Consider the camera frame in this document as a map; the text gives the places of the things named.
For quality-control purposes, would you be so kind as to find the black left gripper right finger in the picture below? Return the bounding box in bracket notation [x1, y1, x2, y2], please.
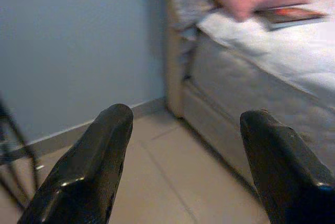
[240, 109, 335, 224]

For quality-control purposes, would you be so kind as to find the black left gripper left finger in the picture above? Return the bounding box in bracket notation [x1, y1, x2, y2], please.
[17, 103, 135, 224]

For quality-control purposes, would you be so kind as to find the dark red cover book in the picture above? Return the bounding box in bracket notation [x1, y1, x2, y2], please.
[254, 5, 328, 31]

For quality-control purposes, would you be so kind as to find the white quilted mattress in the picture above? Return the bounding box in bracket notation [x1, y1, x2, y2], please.
[183, 0, 335, 175]

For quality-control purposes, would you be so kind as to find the beige bed frame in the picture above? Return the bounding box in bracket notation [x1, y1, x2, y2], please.
[164, 0, 335, 198]

